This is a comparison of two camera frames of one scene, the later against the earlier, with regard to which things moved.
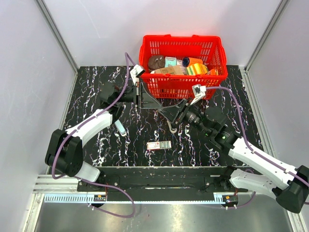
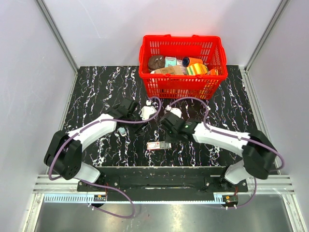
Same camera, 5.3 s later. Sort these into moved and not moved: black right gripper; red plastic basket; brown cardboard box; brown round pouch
Moved: black right gripper
Not moved: brown round pouch; red plastic basket; brown cardboard box
